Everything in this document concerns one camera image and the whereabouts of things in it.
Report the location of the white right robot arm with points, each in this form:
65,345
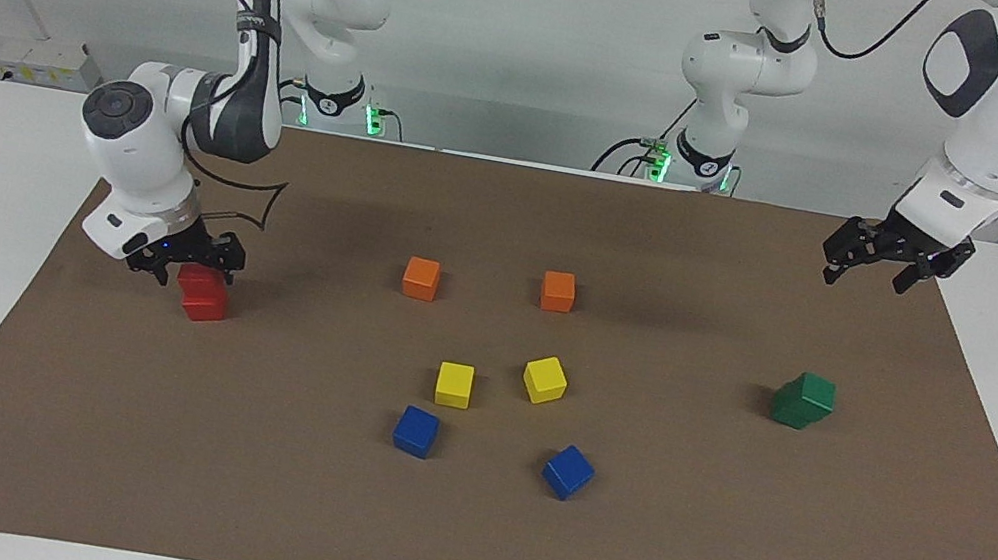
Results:
136,148

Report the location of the blue wooden cube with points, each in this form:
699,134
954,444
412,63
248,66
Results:
568,472
416,430

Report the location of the brown table mat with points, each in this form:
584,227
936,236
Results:
456,537

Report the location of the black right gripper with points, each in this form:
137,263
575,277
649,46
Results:
190,247

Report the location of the orange wooden cube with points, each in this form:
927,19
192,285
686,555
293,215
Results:
421,278
558,291

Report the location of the red wooden cube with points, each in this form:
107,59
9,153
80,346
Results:
203,309
200,281

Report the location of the white power strip box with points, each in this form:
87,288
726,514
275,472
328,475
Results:
49,58

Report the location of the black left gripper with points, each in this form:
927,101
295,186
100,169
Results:
912,238

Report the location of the yellow wooden cube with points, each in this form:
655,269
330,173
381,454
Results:
454,384
545,379

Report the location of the green wooden cube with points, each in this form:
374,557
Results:
815,389
789,412

